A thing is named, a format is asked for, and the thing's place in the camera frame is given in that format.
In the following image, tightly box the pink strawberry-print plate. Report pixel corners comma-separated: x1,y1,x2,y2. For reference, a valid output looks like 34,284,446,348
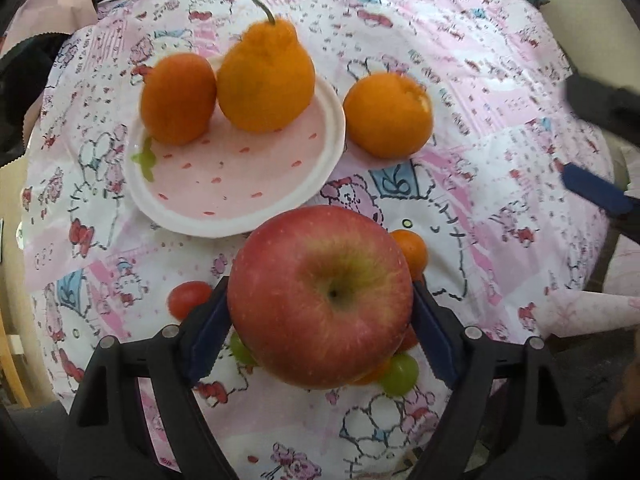
123,55,347,237

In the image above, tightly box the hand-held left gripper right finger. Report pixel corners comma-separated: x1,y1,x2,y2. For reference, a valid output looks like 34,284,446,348
405,280,588,480

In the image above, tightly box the orange cherry tomato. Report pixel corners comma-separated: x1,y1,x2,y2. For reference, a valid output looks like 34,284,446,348
350,357,393,387
389,229,429,283

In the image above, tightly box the green grape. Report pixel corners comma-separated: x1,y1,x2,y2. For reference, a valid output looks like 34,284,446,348
378,352,419,396
229,332,261,367

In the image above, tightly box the pale pink cloth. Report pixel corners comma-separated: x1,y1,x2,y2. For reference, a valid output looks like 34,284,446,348
537,245,640,346

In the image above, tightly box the red apple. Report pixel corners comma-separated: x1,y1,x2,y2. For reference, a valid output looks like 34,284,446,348
227,205,416,390

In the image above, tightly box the black cloth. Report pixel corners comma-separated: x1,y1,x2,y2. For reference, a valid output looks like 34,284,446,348
0,32,71,166

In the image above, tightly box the large round orange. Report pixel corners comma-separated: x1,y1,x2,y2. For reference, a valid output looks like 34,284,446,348
343,72,434,159

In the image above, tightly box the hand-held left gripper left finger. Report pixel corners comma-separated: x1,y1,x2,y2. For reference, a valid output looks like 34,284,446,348
57,276,242,480

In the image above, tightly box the pear-shaped orange with stem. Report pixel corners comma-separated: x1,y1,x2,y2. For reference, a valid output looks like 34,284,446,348
216,0,317,134

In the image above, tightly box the pink cartoon-print tablecloth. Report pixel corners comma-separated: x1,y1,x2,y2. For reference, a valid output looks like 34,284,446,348
20,0,616,480

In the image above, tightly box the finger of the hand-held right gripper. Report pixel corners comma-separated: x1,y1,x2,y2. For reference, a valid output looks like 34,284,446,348
566,74,640,148
559,161,640,246

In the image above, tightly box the person's right hand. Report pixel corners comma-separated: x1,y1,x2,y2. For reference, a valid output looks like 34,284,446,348
607,355,640,441

